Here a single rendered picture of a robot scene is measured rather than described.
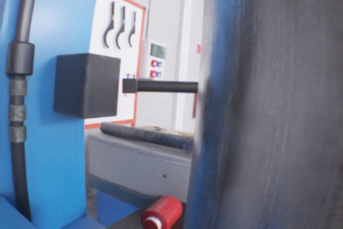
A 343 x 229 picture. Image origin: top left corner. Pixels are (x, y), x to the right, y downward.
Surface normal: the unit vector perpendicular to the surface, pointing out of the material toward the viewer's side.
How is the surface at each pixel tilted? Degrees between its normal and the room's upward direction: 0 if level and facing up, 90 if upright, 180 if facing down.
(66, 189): 90
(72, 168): 90
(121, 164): 90
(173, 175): 90
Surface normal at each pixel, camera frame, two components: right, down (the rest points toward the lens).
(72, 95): -0.48, 0.01
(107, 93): 0.87, 0.10
